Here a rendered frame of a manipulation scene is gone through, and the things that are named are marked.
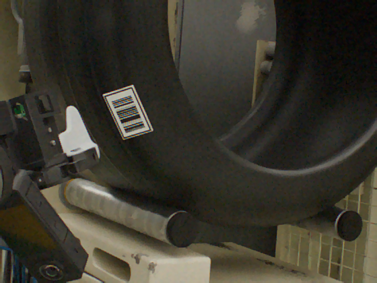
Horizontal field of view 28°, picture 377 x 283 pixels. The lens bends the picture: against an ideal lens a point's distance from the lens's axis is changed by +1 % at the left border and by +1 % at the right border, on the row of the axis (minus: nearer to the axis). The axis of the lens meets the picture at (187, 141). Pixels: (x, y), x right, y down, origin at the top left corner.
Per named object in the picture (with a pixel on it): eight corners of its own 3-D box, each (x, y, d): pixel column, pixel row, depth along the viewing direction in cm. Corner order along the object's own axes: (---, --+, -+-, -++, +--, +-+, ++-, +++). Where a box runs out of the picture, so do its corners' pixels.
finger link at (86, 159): (108, 142, 72) (64, 158, 64) (112, 158, 72) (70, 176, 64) (66, 154, 74) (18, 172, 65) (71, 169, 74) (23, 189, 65)
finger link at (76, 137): (102, 97, 77) (59, 107, 68) (120, 152, 77) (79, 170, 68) (76, 105, 78) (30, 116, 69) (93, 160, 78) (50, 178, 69)
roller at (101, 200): (62, 178, 122) (88, 176, 124) (62, 205, 122) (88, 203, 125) (169, 213, 92) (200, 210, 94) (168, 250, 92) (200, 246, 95)
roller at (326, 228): (204, 186, 136) (223, 174, 138) (213, 208, 137) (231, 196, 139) (336, 220, 106) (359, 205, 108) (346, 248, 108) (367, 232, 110)
